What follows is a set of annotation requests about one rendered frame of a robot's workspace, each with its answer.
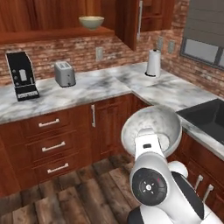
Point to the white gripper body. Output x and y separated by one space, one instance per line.
147 132

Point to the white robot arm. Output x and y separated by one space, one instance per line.
163 178

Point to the wooden base cabinet door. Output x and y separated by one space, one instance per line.
112 128

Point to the wooden cabinet run under sink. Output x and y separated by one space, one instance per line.
204 166

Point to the open wooden cabinet door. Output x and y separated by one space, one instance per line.
127 20

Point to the grey marble bowl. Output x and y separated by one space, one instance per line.
157 121

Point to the black sink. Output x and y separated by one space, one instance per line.
207 116

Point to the white paper towel roll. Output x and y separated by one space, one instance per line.
153 62

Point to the wooden drawer front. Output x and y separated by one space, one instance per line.
70 118
75 143
78 166

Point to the silver toaster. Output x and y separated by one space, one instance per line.
64 74

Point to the window with grey blind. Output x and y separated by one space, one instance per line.
204 32

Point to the beige bowl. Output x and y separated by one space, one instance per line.
91 22

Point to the black coffee machine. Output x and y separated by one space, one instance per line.
22 76

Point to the closed wooden wall cabinet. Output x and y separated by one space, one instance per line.
157 14

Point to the open wooden wall cabinet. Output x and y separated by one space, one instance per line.
43 20

